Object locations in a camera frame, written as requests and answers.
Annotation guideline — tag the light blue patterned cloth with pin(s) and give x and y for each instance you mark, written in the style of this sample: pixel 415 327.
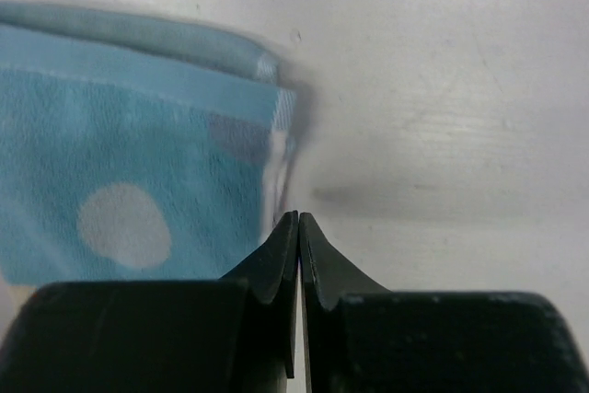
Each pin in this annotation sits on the light blue patterned cloth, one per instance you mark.
pixel 134 148

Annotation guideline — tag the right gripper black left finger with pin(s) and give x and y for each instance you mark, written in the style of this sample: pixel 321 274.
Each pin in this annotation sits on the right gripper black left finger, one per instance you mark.
pixel 232 334

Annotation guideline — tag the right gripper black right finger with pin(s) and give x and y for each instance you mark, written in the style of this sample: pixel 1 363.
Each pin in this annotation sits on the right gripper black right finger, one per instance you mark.
pixel 362 337

